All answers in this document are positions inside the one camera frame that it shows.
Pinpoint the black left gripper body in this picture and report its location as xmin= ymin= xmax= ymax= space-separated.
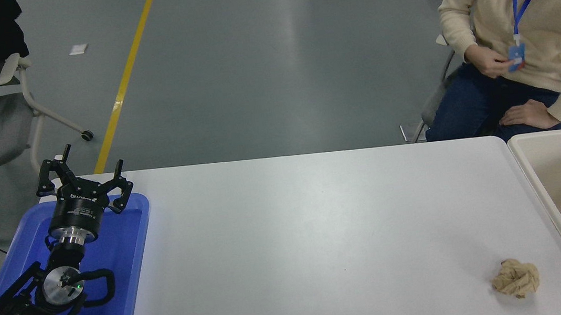
xmin=43 ymin=181 xmax=114 ymax=239

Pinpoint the person's right hand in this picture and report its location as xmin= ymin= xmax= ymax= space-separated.
xmin=462 ymin=40 xmax=514 ymax=82

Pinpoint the person's left hand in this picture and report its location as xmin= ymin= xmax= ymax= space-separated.
xmin=497 ymin=96 xmax=561 ymax=134

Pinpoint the blue plastic tray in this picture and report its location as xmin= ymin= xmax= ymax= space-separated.
xmin=0 ymin=190 xmax=164 ymax=315

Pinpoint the grey chair under person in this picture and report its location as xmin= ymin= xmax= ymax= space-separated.
xmin=390 ymin=30 xmax=487 ymax=145

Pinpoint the crumpled tan paper ball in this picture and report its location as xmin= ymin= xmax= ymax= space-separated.
xmin=488 ymin=255 xmax=543 ymax=302

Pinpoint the blue badge card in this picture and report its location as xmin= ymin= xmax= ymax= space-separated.
xmin=505 ymin=43 xmax=529 ymax=74

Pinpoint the person with lanyard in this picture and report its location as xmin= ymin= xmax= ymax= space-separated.
xmin=408 ymin=0 xmax=561 ymax=151

